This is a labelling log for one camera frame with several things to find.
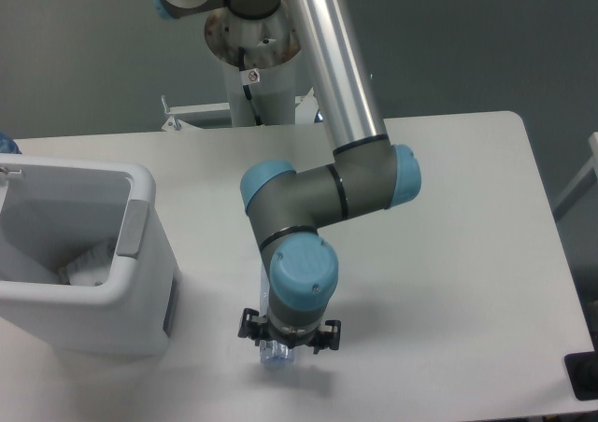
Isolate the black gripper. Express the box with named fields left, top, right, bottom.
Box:
left=237, top=308, right=342, bottom=355

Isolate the crushed clear plastic bottle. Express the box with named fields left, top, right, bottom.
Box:
left=259, top=266, right=295, bottom=369

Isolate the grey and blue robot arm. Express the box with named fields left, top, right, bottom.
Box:
left=152, top=0, right=421, bottom=352

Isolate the white plastic trash can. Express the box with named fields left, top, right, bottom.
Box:
left=1, top=154, right=181, bottom=356

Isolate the black clamp at table edge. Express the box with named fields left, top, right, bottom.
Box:
left=564, top=351, right=597, bottom=401

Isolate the blue object at left edge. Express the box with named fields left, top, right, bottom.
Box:
left=0, top=133, right=21, bottom=154

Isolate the white bracket right of pedestal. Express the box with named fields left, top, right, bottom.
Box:
left=295, top=89, right=323, bottom=125

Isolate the white bracket of pedestal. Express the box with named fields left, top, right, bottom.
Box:
left=295, top=89, right=323, bottom=125
left=161, top=95, right=232, bottom=132

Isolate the white bracket left of pedestal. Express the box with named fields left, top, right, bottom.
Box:
left=161, top=95, right=232, bottom=132

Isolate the black cable on pedestal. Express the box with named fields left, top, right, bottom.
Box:
left=236, top=45, right=263, bottom=127

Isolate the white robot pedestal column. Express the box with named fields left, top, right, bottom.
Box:
left=205, top=3, right=301, bottom=127

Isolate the white frame at right edge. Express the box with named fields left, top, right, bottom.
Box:
left=552, top=132, right=597, bottom=221

